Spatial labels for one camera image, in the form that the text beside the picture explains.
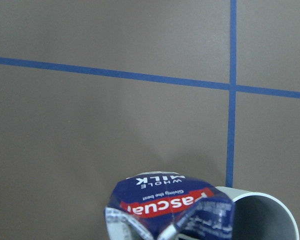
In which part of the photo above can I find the milk carton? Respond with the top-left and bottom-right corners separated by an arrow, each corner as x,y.
104,171 -> 235,240

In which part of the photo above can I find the white mug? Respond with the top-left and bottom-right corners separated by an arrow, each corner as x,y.
217,186 -> 300,240

